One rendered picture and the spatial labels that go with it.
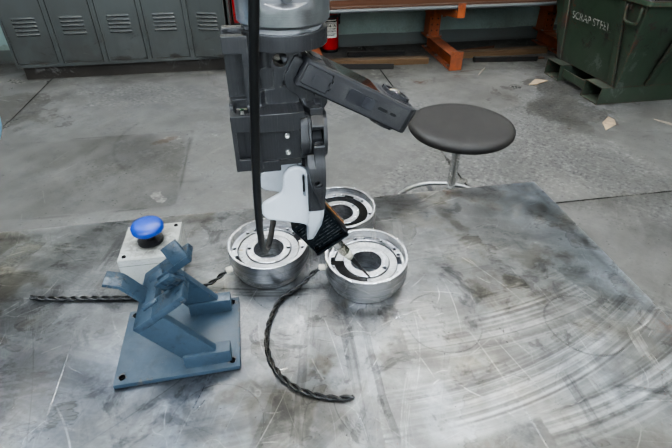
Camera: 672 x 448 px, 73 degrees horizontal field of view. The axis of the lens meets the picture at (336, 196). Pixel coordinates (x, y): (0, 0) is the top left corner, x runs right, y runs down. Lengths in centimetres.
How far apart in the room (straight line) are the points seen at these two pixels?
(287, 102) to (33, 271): 46
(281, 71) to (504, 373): 38
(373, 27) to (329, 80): 407
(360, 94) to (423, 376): 30
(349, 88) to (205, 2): 337
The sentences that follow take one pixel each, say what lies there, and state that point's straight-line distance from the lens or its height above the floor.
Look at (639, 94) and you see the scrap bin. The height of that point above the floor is 5.
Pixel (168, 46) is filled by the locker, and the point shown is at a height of 21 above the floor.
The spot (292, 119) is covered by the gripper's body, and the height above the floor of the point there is 106.
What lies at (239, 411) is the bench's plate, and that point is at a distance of 50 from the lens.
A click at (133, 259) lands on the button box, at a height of 84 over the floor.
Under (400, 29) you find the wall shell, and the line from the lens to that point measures 453.
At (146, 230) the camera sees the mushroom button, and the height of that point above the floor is 87.
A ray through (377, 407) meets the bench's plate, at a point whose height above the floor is 80.
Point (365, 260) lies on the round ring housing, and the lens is 62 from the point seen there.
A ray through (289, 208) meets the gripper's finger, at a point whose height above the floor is 97.
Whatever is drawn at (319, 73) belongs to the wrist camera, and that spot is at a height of 110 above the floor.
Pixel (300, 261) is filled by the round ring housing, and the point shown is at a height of 83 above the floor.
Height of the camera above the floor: 123
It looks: 34 degrees down
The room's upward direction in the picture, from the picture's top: straight up
